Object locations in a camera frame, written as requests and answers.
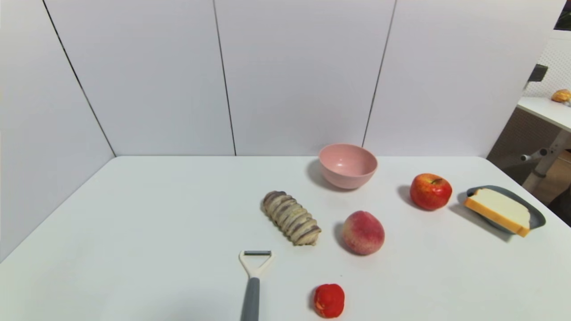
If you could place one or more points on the red apple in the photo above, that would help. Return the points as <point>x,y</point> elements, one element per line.
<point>429,192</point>

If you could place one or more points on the black box on stand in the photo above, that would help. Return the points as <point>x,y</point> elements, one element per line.
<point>537,72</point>

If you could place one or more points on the pink bowl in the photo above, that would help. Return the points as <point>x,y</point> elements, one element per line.
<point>348,177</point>

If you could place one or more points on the twisted brown striped bread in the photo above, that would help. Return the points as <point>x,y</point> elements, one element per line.
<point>292,218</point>

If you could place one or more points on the white table leg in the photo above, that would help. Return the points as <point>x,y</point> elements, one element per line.
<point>546,160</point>

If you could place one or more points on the dark corner object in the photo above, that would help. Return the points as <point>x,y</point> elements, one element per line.
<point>564,18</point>

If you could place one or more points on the small red tomato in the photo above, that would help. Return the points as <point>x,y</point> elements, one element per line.
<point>330,301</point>

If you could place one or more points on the grey rectangular tray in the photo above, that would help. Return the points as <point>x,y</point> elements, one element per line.
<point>536,219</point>

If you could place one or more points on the pink-yellow peach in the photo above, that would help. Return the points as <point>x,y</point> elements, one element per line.
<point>363,234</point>

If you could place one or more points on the orange bread roll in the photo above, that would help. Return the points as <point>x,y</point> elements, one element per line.
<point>561,95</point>

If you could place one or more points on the toast slice with orange crust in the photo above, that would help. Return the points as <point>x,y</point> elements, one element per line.
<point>497,209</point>

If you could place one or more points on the white background table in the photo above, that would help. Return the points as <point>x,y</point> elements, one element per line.
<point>546,110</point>

